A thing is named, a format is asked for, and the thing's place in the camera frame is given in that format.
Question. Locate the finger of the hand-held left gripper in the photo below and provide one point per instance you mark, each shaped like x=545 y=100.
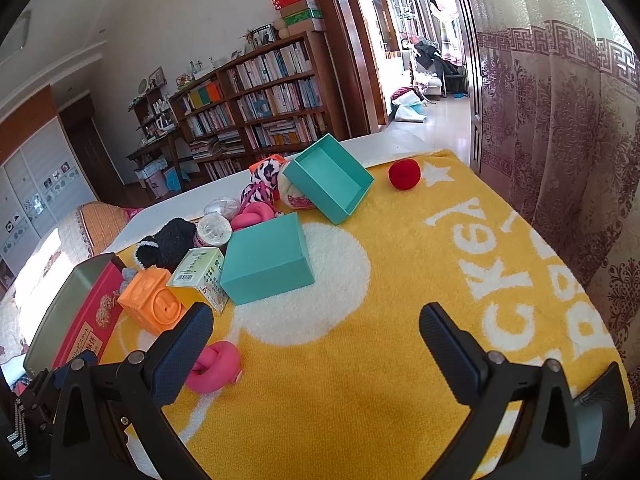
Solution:
x=61 y=371

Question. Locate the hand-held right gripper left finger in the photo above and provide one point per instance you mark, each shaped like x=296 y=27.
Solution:
x=185 y=355

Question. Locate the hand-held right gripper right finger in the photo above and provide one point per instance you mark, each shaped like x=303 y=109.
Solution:
x=450 y=355

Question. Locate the pink knot toy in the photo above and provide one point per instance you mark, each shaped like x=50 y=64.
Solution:
x=252 y=217
x=215 y=365

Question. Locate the light orange soft cube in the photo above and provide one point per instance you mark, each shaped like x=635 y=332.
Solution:
x=150 y=305

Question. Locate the red tin container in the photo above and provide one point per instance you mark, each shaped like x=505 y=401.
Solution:
x=85 y=310

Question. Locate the green and white carton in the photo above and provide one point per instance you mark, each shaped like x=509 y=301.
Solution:
x=197 y=270

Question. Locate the grey plush toy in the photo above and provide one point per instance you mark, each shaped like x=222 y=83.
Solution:
x=127 y=276

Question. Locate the black fuzzy sock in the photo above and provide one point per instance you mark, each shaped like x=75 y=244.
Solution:
x=170 y=242

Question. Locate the teal gift box base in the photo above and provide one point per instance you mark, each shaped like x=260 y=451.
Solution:
x=265 y=260

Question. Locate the cream sock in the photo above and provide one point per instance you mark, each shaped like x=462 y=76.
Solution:
x=295 y=197

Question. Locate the teal gift box lid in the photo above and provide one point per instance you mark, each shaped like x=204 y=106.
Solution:
x=325 y=175

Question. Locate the yellow and white towel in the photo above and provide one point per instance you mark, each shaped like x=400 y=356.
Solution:
x=350 y=360

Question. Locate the orange checked pillow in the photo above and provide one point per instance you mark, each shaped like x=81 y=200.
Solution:
x=95 y=227

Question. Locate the pink blanket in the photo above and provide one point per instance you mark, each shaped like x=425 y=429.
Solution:
x=132 y=212

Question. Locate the white storage box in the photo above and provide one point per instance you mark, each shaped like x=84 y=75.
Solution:
x=152 y=180

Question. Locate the small red ball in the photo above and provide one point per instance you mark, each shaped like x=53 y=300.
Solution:
x=405 y=175

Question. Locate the white wardrobe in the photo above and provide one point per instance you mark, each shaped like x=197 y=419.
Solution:
x=35 y=185

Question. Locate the red-orange embossed cube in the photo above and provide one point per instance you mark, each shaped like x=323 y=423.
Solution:
x=260 y=162

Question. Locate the stack of magazines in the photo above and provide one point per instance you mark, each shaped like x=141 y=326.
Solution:
x=215 y=145

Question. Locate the dark wooden desk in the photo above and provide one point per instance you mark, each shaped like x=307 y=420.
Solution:
x=160 y=142

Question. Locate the dark wooden room door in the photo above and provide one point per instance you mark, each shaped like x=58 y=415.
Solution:
x=95 y=150

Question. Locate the small wooden shelf with bottles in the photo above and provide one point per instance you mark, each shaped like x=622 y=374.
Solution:
x=150 y=115

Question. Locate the patterned mauve curtain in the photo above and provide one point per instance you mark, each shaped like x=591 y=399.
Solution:
x=565 y=135

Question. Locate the white bag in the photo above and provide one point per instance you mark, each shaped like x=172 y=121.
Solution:
x=410 y=110

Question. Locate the chair with clothes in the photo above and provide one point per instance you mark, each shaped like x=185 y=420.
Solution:
x=432 y=67

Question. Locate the wooden bookshelf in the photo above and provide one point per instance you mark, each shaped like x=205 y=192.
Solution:
x=330 y=85

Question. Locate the brown panelled door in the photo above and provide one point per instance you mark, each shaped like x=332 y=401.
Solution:
x=467 y=60

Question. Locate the rows of books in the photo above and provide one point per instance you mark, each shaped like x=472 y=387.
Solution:
x=270 y=62

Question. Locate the cream plush toy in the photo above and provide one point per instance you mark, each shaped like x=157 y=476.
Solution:
x=281 y=27

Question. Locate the brown cardboard box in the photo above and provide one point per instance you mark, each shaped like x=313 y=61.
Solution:
x=307 y=25

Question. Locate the leaning picture frame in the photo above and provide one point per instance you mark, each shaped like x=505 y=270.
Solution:
x=157 y=76

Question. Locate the black photo frame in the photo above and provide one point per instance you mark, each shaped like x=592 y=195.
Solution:
x=265 y=35

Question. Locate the brown door frame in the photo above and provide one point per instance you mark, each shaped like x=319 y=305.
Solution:
x=340 y=35

